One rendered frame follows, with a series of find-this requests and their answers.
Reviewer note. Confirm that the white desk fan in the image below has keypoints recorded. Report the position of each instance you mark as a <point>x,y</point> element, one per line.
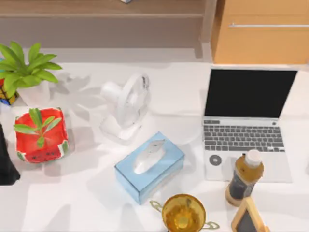
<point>130,101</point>

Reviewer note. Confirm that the light blue tissue box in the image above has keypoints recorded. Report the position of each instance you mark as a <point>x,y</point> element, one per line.
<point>149,169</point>

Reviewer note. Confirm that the silver laptop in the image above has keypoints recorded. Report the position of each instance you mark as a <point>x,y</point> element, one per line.
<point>243,125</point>

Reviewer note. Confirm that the gold trophy cup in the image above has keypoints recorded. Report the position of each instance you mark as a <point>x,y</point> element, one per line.
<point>183,215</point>

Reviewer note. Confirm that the open wooden shelf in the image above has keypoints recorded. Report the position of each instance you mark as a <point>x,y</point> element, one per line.
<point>101,26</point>

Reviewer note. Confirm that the brown bottle with white cap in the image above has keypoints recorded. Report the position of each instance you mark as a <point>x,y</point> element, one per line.
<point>243,178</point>

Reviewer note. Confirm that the red watermelon plant pot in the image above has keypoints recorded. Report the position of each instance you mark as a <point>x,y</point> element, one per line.
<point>46,140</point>

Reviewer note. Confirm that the small white and blue object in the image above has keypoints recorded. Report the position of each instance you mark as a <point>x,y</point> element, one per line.
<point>126,1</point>

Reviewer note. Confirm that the wooden cupboard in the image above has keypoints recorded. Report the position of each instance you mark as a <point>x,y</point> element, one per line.
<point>260,43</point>

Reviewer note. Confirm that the green plant in white pot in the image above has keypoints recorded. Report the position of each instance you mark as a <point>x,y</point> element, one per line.
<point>26,70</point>

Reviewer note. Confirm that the wooden framed blackboard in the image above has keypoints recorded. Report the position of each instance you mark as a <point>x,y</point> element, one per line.
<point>248,216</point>

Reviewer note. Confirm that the colourful puzzle cube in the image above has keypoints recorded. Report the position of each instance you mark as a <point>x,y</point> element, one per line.
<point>5,94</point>

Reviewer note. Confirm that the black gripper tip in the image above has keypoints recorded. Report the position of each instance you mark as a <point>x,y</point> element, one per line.
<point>6,162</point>

